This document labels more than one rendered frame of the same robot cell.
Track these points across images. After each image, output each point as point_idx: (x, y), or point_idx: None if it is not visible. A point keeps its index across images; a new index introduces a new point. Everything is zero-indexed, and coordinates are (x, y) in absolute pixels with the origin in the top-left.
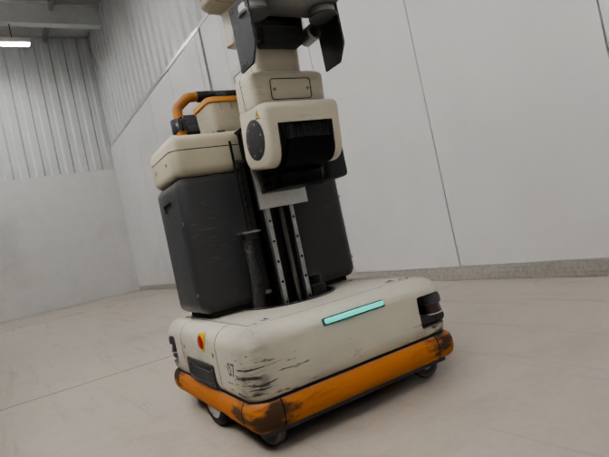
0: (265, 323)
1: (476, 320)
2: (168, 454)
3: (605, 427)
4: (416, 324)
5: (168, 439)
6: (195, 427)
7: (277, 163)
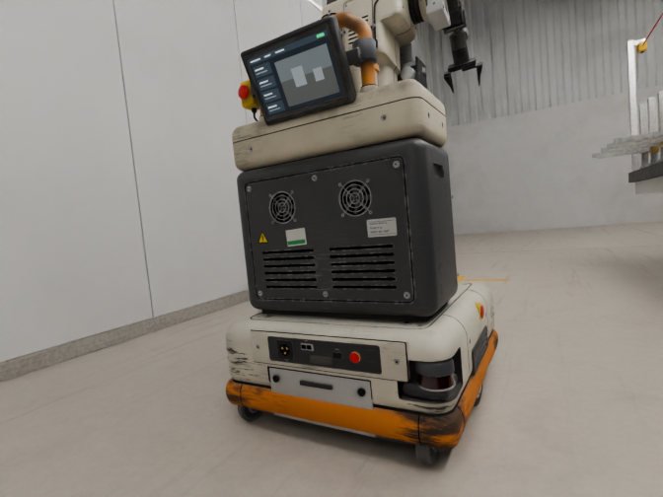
0: (463, 282)
1: (205, 363)
2: (545, 402)
3: None
4: None
5: (531, 420)
6: (495, 415)
7: None
